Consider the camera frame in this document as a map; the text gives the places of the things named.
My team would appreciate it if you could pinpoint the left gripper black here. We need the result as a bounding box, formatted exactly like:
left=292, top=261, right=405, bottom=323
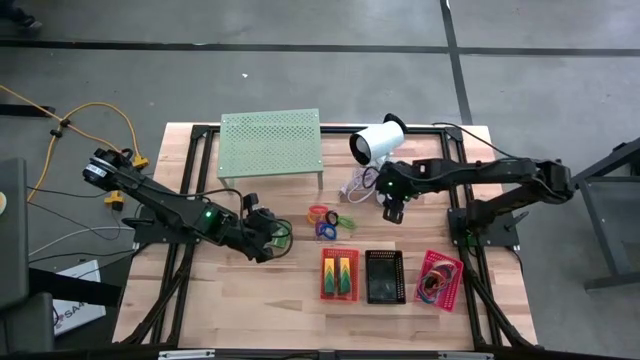
left=233, top=191, right=287, bottom=265

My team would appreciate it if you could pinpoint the narrow yellow green box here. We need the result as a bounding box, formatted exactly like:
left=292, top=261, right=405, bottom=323
left=323, top=256, right=338, bottom=297

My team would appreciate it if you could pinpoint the tan rubber band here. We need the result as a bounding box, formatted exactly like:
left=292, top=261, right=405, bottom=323
left=430, top=257, right=459, bottom=275

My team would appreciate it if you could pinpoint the orange rubber band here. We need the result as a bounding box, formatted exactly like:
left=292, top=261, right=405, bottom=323
left=421, top=266, right=458, bottom=292

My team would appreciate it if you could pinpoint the large blue rubber band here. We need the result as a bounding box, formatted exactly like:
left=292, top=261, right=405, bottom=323
left=415, top=279, right=451, bottom=306

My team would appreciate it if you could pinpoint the red plastic basket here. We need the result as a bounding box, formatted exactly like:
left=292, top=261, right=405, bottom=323
left=413, top=248, right=466, bottom=314

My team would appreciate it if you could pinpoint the white clamp desk lamp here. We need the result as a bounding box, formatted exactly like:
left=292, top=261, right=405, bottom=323
left=348, top=113, right=409, bottom=174

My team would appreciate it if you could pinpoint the black plastic basket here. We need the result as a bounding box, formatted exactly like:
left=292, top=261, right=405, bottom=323
left=363, top=248, right=408, bottom=306

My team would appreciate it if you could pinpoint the orange plastic basket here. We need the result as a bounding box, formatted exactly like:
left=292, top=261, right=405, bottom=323
left=319, top=247, right=362, bottom=303

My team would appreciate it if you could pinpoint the green perforated metal shelf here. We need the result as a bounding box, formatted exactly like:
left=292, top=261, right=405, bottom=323
left=216, top=108, right=325, bottom=196

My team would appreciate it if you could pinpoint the black metal beam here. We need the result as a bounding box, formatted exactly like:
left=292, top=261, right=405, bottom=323
left=27, top=266, right=124, bottom=308

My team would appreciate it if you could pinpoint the white printed sign board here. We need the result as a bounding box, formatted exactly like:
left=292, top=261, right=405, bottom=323
left=51, top=258, right=108, bottom=338

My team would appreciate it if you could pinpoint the black metal side table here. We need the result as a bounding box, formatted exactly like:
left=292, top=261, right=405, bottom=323
left=564, top=135, right=640, bottom=292

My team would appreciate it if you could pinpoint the grey equipment case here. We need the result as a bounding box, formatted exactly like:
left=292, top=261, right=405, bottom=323
left=0, top=158, right=30, bottom=312

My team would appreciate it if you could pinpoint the dark grey storage box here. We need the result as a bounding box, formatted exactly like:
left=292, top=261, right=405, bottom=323
left=0, top=292, right=57, bottom=354

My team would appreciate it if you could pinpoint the black floor strip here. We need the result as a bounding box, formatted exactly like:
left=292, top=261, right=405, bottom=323
left=0, top=103, right=57, bottom=119

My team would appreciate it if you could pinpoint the person's shoe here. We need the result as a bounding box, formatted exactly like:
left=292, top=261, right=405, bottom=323
left=0, top=3, right=44, bottom=34

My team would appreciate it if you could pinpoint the black aluminium table frame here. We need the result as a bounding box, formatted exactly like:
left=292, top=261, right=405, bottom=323
left=118, top=122, right=540, bottom=352

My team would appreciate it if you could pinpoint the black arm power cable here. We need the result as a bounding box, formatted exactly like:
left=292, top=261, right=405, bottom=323
left=430, top=121, right=509, bottom=161

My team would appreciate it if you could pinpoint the silver metal bracket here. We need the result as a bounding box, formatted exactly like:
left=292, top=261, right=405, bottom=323
left=158, top=349, right=217, bottom=360
left=438, top=351, right=497, bottom=360

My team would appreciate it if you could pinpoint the white floor cable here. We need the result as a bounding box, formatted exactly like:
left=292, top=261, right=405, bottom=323
left=27, top=225, right=137, bottom=259

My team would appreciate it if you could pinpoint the yellow extension cable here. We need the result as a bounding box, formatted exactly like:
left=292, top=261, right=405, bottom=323
left=0, top=83, right=151, bottom=212

